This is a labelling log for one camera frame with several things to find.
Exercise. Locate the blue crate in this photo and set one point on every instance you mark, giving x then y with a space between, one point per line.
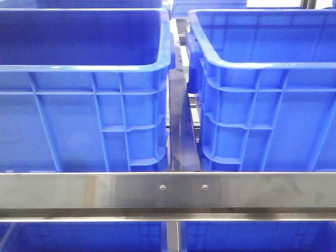
86 236
260 236
181 8
58 4
84 90
264 81

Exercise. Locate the steel shelf front rail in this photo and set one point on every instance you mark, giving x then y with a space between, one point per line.
167 196

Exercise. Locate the blue crate lower left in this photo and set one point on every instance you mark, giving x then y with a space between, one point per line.
86 236

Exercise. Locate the blue crate front right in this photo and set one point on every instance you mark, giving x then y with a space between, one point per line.
264 81

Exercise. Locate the steel centre divider rail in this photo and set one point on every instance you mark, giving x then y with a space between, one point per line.
183 151

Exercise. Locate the blue crate lower right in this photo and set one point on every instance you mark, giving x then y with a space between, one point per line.
260 236

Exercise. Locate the blue crate front left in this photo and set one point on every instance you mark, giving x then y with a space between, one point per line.
84 90

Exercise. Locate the blue crate rear left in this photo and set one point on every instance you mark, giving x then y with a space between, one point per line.
58 4

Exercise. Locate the blue crate rear right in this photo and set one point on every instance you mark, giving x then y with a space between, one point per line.
181 8

